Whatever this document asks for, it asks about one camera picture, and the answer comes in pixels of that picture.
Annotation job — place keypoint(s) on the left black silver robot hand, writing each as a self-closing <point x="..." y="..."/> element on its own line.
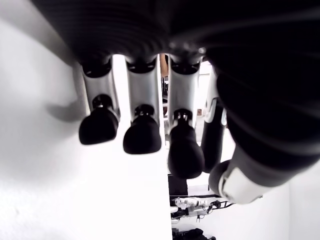
<point x="225" y="50"/>

